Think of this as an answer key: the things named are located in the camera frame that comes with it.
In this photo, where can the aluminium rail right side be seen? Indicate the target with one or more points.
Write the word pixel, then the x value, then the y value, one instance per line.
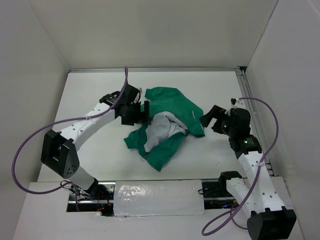
pixel 256 124

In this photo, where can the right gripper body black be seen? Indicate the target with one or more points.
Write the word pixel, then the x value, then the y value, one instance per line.
pixel 222 125

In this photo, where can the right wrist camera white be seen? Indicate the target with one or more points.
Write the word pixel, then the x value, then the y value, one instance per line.
pixel 237 102

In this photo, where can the green jacket white lining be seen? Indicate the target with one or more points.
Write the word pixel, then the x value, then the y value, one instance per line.
pixel 173 117

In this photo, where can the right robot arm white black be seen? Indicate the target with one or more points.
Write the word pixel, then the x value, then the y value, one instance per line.
pixel 268 218

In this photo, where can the white taped cover panel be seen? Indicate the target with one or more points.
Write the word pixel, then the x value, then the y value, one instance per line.
pixel 158 198

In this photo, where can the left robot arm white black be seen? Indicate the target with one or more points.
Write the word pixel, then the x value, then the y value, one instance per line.
pixel 60 149

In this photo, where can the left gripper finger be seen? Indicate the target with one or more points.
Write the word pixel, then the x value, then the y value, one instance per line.
pixel 145 113
pixel 139 95

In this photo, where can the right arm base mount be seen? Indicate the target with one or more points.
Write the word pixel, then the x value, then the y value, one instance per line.
pixel 214 197

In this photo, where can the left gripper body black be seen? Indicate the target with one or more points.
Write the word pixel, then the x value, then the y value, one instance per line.
pixel 132 114

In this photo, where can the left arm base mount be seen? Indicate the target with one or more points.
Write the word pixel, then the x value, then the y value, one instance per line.
pixel 80 201

